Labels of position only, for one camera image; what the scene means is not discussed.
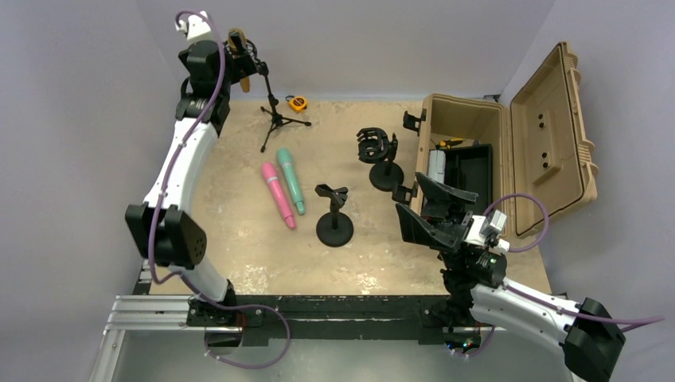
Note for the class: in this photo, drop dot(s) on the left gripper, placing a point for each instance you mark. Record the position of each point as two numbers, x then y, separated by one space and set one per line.
241 66

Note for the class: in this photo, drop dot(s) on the black round-base stand with shockmount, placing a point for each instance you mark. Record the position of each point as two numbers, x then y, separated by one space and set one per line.
377 149

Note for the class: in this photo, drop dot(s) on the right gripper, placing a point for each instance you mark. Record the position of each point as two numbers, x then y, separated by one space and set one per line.
437 197

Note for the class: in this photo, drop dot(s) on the pink microphone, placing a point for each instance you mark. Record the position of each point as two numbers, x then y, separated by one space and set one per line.
271 178

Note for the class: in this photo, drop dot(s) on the gold microphone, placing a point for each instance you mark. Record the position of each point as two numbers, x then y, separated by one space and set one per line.
238 45

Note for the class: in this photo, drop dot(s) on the tan plastic case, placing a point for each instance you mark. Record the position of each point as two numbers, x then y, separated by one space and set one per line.
539 144

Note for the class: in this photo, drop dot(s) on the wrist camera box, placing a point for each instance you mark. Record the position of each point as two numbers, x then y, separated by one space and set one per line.
486 231
196 28

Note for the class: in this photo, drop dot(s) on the yellow black tool in case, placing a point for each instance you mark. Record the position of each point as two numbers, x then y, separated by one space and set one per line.
448 143

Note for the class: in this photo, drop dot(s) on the orange tape measure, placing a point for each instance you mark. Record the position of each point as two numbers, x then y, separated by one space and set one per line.
297 103

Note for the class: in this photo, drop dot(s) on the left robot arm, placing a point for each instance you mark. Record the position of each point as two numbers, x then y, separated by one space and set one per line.
166 235

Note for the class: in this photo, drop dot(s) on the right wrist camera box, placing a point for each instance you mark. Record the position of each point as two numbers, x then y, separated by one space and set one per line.
486 231

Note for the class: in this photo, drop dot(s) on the black tray in case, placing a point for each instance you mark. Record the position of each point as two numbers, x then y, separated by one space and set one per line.
470 168

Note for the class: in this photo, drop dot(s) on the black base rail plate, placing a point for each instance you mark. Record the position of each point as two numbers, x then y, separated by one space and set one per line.
255 320

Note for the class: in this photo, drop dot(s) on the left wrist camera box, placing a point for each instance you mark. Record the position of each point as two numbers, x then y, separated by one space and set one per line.
196 28

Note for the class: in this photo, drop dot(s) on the black tripod microphone stand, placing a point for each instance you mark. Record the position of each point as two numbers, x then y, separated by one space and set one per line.
277 119

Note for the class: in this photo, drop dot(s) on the mint green microphone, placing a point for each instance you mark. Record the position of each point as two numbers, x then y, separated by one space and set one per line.
285 160

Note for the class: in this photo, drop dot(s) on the grey box in case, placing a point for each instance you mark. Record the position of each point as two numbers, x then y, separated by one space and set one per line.
436 168

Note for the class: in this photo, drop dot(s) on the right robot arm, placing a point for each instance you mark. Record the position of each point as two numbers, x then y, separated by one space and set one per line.
473 251

